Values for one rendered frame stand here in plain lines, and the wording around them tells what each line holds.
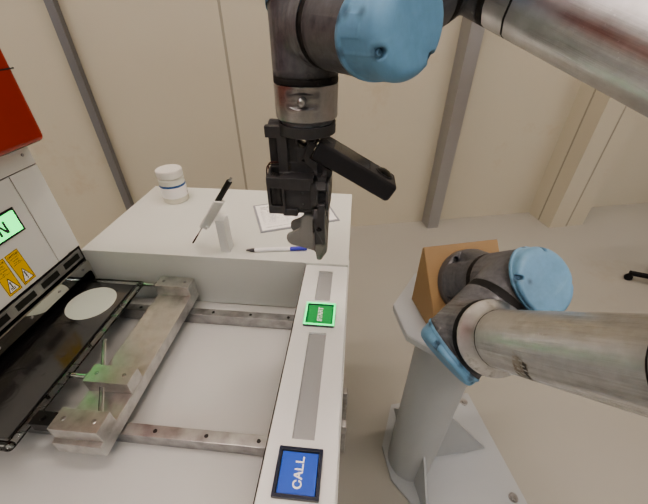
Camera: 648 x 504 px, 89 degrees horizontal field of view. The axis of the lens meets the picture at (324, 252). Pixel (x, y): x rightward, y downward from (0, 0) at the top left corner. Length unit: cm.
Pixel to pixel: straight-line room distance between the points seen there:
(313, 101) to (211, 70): 189
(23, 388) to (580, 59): 86
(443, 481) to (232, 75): 223
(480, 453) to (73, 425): 138
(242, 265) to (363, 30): 59
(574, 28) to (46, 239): 89
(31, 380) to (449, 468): 134
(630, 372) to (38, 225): 92
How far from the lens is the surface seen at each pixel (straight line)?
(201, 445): 66
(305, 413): 52
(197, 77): 229
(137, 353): 76
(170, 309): 82
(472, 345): 54
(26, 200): 86
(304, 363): 57
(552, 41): 36
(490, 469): 162
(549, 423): 185
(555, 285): 65
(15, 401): 78
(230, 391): 72
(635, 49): 35
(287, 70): 40
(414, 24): 31
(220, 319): 82
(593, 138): 301
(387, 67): 30
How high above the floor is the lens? 142
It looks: 36 degrees down
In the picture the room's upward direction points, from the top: straight up
